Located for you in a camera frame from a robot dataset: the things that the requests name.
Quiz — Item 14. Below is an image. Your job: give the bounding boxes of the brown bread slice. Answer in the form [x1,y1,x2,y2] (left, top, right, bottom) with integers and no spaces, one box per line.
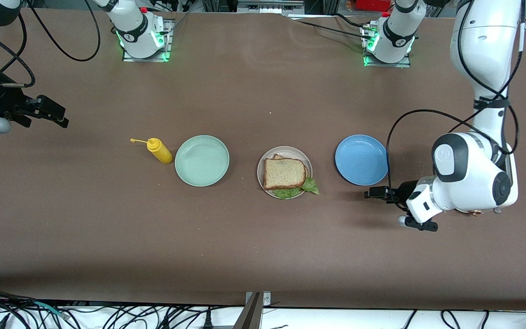
[263,158,307,190]
[272,154,310,180]

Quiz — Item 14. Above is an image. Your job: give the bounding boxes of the beige plate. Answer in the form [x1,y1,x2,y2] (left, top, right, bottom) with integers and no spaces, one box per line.
[257,146,313,200]

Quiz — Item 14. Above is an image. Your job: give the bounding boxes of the yellow squeeze bottle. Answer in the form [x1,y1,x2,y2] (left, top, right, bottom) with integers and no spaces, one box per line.
[130,137,173,165]

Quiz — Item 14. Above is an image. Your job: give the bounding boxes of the black cable on table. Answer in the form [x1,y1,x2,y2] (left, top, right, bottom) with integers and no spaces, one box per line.
[286,14,374,40]

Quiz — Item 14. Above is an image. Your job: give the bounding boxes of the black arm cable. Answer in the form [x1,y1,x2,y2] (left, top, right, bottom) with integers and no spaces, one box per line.
[22,0,101,62]
[385,0,526,189]

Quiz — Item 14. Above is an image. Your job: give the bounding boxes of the blue plate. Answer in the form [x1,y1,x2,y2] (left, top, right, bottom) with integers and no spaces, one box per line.
[335,134,390,186]

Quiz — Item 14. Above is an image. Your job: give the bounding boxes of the red box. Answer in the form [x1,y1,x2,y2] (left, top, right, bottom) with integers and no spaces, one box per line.
[353,0,394,12]

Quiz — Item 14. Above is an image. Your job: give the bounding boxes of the white toaster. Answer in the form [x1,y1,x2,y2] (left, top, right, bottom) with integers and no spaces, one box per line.
[455,207,503,216]

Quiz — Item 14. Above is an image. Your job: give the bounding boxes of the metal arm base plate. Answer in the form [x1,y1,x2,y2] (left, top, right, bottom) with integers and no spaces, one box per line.
[122,18,174,63]
[363,23,412,68]

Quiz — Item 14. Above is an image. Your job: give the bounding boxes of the black hanging cable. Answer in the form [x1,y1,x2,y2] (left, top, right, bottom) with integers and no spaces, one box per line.
[0,9,36,88]

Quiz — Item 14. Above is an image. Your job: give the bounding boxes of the green lettuce leaf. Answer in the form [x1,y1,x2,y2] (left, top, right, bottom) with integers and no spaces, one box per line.
[272,177,320,200]

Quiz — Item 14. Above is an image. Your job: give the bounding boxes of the mint green plate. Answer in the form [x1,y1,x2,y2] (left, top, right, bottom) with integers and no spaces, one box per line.
[174,135,230,187]

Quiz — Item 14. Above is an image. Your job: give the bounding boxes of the grey equipment box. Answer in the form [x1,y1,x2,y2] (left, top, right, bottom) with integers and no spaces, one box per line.
[237,0,305,14]

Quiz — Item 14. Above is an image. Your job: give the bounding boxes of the metal table bracket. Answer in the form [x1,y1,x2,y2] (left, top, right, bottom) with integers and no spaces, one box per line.
[233,291,272,329]

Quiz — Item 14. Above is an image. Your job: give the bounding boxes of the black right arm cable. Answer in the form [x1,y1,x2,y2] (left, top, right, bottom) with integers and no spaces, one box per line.
[22,0,101,62]

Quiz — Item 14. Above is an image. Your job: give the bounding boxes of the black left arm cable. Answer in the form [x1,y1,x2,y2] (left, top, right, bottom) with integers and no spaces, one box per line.
[385,0,526,189]

